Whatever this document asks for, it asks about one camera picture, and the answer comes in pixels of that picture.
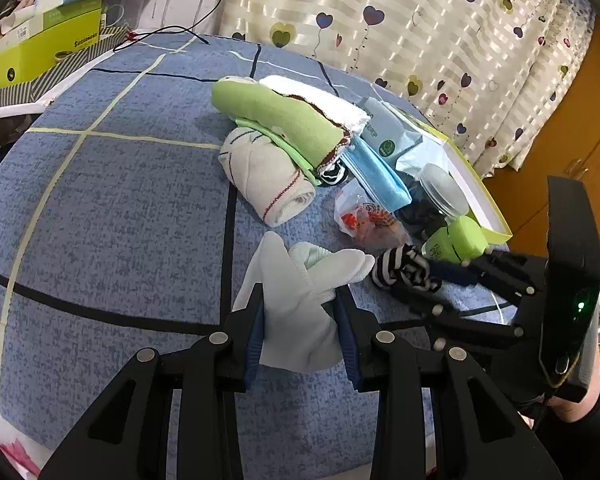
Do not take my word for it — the black white striped sock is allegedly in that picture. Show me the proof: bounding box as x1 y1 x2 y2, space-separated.
370 244 442 292

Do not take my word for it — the orange printed plastic bag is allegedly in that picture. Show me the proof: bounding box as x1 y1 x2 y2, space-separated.
334 179 412 252

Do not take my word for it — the blue face mask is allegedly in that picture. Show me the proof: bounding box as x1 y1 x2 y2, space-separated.
341 136 412 212

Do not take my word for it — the white cotton glove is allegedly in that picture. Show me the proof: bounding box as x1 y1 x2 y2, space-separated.
233 231 375 374

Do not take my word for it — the white cloth with red stitching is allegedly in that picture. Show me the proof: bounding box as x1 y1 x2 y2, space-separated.
219 127 316 228

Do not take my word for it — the green cloth roll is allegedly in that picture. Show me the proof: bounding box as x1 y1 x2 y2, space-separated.
211 77 353 184

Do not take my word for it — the person's right hand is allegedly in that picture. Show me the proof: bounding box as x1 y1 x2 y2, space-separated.
549 364 600 424

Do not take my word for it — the clear round plastic container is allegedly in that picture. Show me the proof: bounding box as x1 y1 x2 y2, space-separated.
418 164 469 218

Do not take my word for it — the white tray with green rim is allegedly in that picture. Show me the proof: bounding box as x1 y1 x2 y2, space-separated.
382 101 513 245

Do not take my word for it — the wet wipes pack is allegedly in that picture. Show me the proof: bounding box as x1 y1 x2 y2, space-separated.
358 96 422 167

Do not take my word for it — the wooden wardrobe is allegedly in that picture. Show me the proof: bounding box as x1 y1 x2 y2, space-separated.
486 18 600 256

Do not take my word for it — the blue checked bedspread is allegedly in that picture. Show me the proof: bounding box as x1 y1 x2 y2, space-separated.
0 32 512 480

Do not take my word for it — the heart patterned curtain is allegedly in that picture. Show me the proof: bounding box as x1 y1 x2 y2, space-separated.
220 0 595 177

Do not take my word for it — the green cardboard box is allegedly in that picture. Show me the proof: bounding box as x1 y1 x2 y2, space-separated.
0 0 102 89

